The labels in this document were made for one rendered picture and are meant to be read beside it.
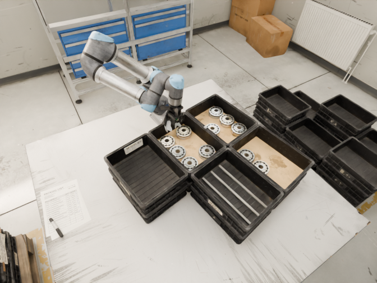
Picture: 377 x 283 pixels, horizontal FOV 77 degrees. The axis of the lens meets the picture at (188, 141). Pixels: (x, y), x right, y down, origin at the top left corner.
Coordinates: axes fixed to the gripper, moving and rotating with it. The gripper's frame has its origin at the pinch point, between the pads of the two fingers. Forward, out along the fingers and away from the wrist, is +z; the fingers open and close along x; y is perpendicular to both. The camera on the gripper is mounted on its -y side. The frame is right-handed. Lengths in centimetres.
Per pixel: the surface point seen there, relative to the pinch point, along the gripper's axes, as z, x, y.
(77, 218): 35, -64, 1
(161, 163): 15.3, -13.1, 9.3
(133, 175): 17.5, -30.4, 5.7
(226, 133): 8.9, 34.8, 18.1
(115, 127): 28, -13, -47
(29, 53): 62, -17, -276
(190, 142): 11.9, 11.2, 8.0
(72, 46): 23, 11, -183
